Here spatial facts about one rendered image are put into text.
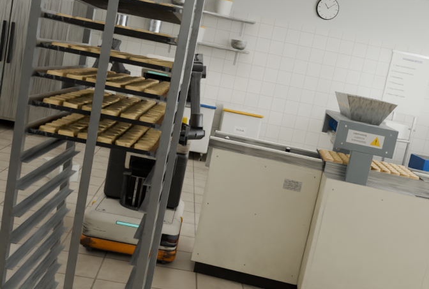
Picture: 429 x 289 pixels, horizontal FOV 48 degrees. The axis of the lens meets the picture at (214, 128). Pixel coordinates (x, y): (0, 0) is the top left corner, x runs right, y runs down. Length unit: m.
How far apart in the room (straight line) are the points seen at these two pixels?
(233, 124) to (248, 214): 3.43
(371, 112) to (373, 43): 4.57
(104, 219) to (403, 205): 1.81
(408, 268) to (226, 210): 1.11
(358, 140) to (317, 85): 4.45
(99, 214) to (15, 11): 3.74
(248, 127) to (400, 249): 3.78
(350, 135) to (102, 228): 1.63
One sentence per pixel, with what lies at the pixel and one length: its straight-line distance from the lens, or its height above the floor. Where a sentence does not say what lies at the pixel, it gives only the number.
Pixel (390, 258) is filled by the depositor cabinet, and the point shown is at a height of 0.46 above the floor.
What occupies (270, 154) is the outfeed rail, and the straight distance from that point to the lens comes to 3.01.
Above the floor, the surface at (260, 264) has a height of 0.17.
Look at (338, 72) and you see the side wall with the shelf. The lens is 7.31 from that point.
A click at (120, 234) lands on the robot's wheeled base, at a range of 3.21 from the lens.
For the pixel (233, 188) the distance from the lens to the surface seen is 3.05.
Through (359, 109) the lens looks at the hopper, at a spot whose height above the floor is 1.25.
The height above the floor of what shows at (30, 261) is 0.50.
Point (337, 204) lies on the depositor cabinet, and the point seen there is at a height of 0.70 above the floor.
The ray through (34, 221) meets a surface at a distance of 1.90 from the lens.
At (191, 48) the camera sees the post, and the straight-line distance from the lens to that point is 2.10.
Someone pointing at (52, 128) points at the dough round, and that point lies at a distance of 1.63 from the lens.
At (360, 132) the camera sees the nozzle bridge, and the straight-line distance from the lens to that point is 2.83.
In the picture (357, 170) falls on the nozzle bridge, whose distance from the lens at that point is 2.86.
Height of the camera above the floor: 1.38
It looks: 8 degrees down
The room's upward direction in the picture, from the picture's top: 11 degrees clockwise
